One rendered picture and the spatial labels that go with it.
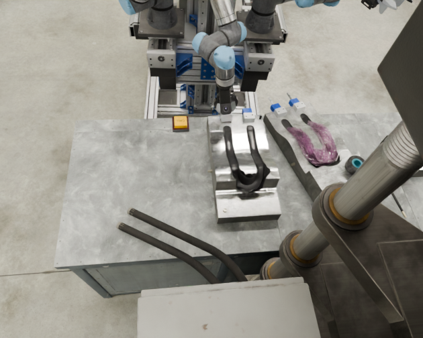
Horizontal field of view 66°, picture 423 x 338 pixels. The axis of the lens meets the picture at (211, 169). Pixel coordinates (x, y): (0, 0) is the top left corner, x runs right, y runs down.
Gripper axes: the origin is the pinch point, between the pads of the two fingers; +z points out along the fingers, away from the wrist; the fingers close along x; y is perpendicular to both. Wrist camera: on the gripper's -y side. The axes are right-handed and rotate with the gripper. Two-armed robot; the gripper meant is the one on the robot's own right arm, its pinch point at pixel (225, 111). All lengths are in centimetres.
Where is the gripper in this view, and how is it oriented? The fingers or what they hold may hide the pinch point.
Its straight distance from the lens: 149.2
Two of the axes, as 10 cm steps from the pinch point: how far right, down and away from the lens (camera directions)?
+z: 0.5, 3.8, 9.2
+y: -0.9, -9.2, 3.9
